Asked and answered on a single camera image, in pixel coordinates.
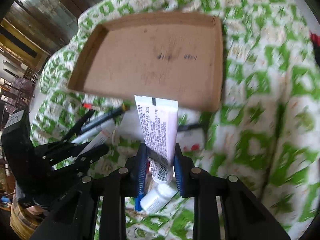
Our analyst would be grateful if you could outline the black gel pen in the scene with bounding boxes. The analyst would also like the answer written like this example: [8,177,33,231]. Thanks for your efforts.
[177,124,202,132]

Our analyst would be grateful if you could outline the white marker pen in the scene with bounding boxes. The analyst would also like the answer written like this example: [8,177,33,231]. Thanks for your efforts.
[71,120,118,144]

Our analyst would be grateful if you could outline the white charger adapter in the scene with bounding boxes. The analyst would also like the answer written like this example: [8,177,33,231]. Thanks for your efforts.
[112,108,144,145]

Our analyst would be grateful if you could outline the pink white cream tube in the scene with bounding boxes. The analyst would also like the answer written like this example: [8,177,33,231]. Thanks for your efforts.
[135,95,178,184]

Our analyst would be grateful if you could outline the black marker yellow ends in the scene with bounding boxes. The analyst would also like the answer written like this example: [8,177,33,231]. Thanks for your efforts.
[79,103,131,135]

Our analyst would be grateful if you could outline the white red tube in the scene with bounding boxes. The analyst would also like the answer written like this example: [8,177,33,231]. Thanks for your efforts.
[176,128,205,152]

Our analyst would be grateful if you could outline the blue marker pen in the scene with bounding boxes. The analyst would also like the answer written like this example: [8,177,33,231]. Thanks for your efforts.
[135,194,144,212]

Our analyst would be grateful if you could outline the person left hand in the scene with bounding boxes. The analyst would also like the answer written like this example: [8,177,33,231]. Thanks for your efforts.
[24,205,48,217]

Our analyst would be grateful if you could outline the white pill bottle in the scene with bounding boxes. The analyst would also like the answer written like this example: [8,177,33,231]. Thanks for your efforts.
[140,180,177,214]

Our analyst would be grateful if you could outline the green white patterned blanket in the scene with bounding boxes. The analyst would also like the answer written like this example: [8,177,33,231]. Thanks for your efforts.
[30,0,319,239]

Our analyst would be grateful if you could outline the brown cardboard tray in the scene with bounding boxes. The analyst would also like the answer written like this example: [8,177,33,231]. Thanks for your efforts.
[67,11,223,112]

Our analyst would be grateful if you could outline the wooden glass cabinet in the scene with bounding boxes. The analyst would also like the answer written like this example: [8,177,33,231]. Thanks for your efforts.
[1,0,102,54]

